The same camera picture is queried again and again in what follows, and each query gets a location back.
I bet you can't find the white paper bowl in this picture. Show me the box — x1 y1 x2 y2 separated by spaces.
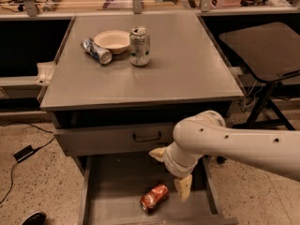
94 30 129 54

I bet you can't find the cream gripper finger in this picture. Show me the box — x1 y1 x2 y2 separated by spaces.
173 174 192 203
149 147 166 162

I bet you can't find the black shoe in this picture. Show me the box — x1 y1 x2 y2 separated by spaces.
20 211 47 225

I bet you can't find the black drawer handle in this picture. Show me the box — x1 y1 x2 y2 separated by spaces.
132 131 162 143

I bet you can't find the coiled spring tool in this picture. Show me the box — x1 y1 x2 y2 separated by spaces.
43 0 62 12

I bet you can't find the green white upright can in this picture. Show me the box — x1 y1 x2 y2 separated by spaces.
129 26 150 67

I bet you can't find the red coke can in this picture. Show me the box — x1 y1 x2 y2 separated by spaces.
140 183 169 213

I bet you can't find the white plastic bracket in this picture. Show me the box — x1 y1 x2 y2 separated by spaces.
34 61 56 84

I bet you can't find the black floor cable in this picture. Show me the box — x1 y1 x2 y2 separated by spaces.
0 121 56 205

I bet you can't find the grey metal post left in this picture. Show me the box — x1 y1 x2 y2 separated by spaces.
23 0 39 17

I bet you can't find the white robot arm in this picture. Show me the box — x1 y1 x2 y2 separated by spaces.
149 111 300 202

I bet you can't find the black power adapter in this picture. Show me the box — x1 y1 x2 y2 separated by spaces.
13 145 34 163

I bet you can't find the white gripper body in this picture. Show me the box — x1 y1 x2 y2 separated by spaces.
163 142 203 178

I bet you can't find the black stand table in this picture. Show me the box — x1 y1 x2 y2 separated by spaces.
219 22 300 130

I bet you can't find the grey drawer cabinet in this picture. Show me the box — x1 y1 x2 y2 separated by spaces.
39 12 246 225

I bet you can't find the blue silver lying can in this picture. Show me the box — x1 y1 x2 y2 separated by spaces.
81 37 113 65

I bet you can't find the grey top drawer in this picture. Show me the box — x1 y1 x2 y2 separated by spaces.
55 123 173 157

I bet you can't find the open grey middle drawer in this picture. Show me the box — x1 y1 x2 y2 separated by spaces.
78 152 238 225

